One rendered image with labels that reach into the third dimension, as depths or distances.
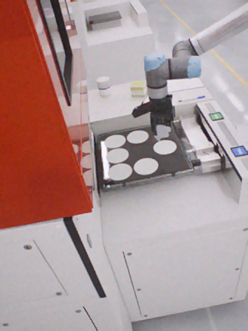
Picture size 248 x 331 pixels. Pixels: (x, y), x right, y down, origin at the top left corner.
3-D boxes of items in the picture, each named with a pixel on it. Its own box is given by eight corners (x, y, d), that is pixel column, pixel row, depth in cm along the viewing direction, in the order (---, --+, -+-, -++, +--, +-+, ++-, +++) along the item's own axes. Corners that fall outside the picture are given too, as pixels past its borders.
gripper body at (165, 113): (170, 128, 114) (169, 100, 106) (149, 127, 117) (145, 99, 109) (176, 117, 119) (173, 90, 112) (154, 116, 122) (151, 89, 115)
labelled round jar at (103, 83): (100, 98, 163) (96, 83, 157) (99, 93, 169) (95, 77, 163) (113, 96, 163) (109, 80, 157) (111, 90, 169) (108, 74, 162)
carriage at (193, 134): (202, 173, 125) (202, 168, 124) (179, 125, 153) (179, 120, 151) (221, 169, 125) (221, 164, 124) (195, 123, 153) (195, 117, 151)
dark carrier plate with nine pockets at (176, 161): (105, 186, 122) (105, 185, 122) (100, 137, 149) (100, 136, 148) (190, 169, 122) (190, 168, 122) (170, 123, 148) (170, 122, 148)
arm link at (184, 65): (198, 47, 105) (167, 50, 107) (201, 60, 96) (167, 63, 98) (198, 68, 110) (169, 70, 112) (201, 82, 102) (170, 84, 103)
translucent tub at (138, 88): (131, 98, 158) (129, 86, 154) (134, 91, 164) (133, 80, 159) (145, 98, 156) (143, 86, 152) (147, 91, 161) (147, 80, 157)
